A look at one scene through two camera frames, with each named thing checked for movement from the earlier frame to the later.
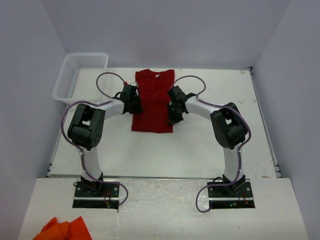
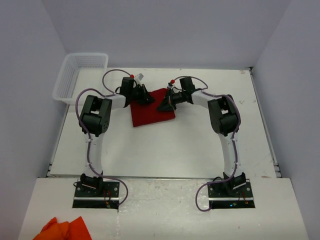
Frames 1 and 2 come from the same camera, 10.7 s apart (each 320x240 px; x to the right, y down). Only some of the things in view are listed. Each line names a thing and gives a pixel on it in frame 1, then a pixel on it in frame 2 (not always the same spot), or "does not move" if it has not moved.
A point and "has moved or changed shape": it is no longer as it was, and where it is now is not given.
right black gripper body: (174, 116) → (177, 98)
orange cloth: (76, 230) does not move
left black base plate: (92, 195) does not move
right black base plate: (236, 195) does not move
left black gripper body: (136, 107) → (137, 93)
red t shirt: (153, 86) has moved or changed shape
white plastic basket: (77, 79) does not move
